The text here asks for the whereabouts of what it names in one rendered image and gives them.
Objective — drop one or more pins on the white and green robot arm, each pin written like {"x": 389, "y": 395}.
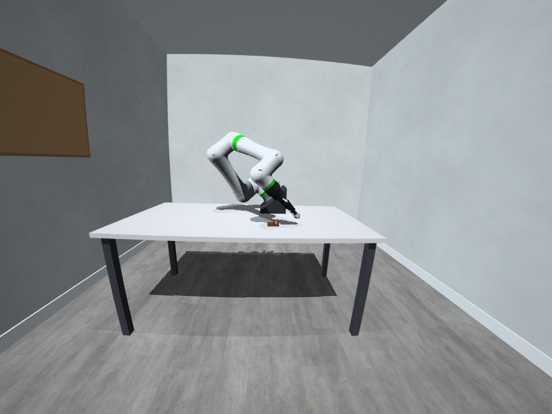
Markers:
{"x": 261, "y": 181}

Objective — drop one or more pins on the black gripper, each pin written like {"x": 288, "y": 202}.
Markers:
{"x": 285, "y": 202}

